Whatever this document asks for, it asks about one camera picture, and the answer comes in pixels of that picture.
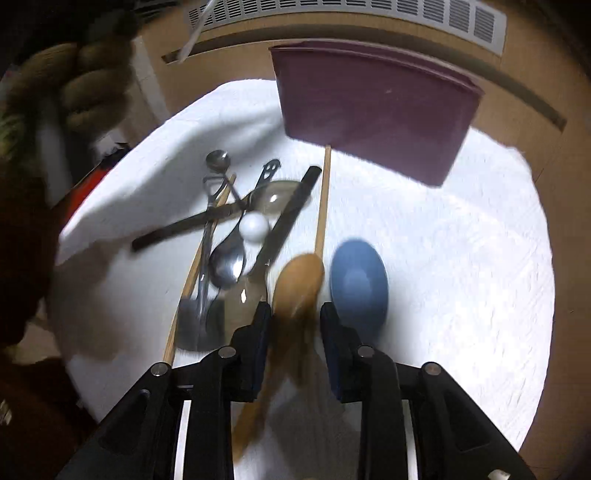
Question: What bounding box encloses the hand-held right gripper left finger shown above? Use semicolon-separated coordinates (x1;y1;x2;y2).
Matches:
55;300;273;480

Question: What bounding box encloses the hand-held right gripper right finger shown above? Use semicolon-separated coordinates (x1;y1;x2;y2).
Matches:
320;301;537;480

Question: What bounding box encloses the metal peeler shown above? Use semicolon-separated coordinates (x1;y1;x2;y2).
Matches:
177;174;228;352

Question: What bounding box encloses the wooden spoon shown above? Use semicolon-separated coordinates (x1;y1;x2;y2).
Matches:
231;253;325;462

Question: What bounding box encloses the blue ceramic spoon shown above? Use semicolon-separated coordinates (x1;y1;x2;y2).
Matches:
329;237;389;347

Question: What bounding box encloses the metal spoon with cutout handle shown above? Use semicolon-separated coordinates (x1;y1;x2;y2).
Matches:
209;159;281;286

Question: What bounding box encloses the wooden chopstick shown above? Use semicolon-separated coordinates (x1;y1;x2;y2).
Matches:
315;147;332;257
164;173;237;367

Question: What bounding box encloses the large metal spoon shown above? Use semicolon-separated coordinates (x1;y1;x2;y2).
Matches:
222;165;323;347

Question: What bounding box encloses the black-handled translucent spoon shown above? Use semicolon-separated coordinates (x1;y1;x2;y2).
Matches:
131;180;304;252

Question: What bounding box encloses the small metal spoon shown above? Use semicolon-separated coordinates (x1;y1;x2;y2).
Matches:
205;150;247;213

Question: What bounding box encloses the purple utensil organizer box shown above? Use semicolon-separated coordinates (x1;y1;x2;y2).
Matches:
269;41;485;188

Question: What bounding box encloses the person's left hand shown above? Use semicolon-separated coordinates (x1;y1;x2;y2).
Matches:
9;41;136;136

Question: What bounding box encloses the white textured towel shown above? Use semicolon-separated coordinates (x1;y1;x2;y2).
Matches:
55;78;555;480

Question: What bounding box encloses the long grey vent grille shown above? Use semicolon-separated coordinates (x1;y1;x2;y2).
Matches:
187;0;506;58

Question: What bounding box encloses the white cable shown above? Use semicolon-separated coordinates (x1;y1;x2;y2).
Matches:
178;0;218;63

